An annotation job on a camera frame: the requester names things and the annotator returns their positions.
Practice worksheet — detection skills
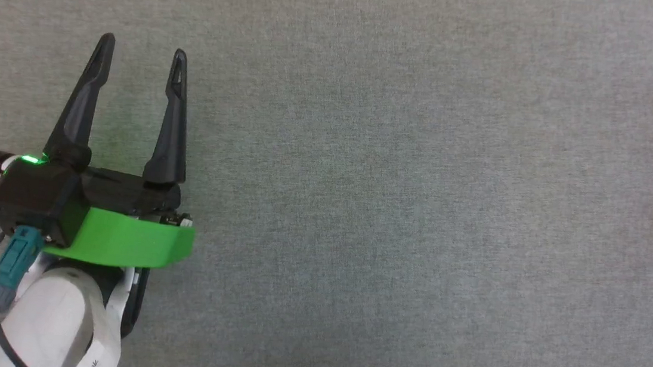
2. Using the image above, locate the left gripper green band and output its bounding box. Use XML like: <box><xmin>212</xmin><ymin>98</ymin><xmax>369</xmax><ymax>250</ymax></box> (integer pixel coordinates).
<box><xmin>32</xmin><ymin>27</ymin><xmax>215</xmax><ymax>275</ymax></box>

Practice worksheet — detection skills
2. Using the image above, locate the teal cable connector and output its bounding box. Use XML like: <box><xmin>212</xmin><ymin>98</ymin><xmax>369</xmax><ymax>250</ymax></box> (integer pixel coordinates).
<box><xmin>0</xmin><ymin>223</ymin><xmax>47</xmax><ymax>316</ymax></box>

